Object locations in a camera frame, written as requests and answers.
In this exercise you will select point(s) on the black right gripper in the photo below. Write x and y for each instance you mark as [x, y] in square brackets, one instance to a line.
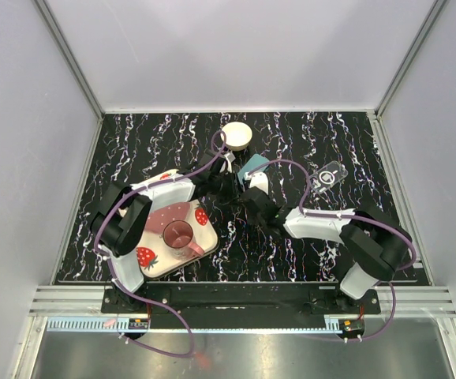
[250, 216]

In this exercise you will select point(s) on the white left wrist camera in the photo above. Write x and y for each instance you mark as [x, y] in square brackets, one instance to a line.
[229, 158]

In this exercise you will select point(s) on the pink dotted plate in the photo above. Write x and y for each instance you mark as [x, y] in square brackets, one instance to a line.
[159, 219]

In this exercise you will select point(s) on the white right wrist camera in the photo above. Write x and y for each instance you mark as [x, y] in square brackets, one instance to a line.
[258, 180]

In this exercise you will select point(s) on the white strawberry tray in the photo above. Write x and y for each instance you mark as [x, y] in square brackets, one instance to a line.
[154, 258]

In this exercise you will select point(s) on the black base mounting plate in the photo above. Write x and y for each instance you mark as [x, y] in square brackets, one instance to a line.
[315, 297]

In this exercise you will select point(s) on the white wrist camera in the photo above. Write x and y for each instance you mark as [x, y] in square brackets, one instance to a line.
[258, 180]
[229, 158]

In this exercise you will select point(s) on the cream ceramic bowl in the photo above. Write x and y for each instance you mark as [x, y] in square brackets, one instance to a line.
[237, 136]

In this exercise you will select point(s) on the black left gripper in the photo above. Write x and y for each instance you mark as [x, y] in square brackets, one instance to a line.
[235, 189]

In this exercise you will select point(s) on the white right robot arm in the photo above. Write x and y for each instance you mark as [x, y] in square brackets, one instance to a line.
[378, 245]

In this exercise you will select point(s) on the phone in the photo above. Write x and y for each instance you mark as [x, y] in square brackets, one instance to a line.
[244, 174]

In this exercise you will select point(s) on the clear transparent phone case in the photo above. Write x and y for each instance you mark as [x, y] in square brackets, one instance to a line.
[327, 176]

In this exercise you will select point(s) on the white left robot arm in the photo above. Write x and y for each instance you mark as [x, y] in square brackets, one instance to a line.
[118, 222]

